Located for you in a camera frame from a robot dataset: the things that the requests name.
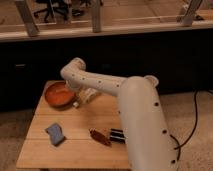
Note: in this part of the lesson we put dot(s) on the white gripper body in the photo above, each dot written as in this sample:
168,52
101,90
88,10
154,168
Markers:
76,90

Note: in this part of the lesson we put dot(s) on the clear plastic bottle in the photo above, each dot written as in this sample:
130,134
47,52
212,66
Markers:
85,96

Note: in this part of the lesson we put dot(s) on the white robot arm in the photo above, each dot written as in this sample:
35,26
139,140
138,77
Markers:
148,142

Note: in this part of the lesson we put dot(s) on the orange ceramic bowl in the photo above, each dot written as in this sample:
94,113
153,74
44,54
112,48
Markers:
58,95

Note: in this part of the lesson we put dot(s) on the wooden table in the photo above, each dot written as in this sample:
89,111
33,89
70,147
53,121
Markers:
79,150

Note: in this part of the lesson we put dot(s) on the brown eggplant toy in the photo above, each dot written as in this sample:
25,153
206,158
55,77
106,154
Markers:
99,137

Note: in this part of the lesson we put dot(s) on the clear plastic cup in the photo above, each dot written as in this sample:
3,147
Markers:
151,80

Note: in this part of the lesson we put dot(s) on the black office chair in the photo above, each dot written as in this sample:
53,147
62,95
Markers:
52,6

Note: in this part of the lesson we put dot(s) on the left grey metal post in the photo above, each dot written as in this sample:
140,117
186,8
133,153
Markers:
27,18

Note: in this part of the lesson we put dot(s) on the grey metal post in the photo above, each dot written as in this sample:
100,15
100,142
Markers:
95,15
188,17
27,18

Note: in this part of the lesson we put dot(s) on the middle grey metal post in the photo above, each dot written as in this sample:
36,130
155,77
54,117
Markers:
95,15

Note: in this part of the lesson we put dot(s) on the right grey metal post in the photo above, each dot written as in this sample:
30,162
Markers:
188,17

